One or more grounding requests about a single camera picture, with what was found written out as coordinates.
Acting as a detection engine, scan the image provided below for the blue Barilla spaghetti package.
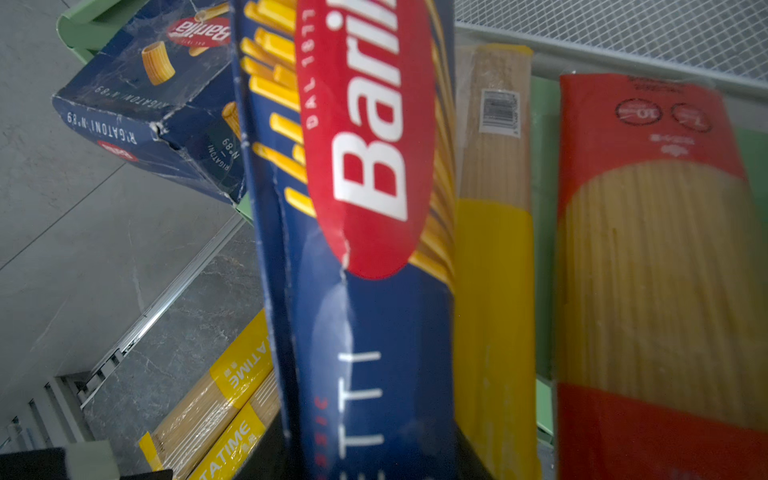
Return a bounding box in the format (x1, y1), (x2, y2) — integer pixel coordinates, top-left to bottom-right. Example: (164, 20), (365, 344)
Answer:
(230, 1), (458, 479)

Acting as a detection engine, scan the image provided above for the yellow brown spaghetti package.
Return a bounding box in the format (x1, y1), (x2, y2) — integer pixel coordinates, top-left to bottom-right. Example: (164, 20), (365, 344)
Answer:
(453, 43), (540, 479)

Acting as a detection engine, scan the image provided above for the yellow Pastatime spaghetti package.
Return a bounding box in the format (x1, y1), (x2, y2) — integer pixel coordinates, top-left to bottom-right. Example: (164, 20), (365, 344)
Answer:
(189, 372), (280, 480)

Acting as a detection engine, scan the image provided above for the blue Barilla pasta box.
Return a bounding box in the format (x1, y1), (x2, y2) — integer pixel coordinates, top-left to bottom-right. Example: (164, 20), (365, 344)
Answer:
(52, 1), (246, 204)

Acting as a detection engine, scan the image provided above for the red spaghetti package top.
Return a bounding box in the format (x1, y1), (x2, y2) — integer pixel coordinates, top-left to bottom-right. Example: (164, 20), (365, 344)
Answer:
(554, 74), (767, 479)

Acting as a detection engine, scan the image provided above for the white wire mesh basket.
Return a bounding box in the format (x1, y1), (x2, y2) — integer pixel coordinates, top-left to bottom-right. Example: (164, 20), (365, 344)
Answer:
(455, 1), (767, 99)

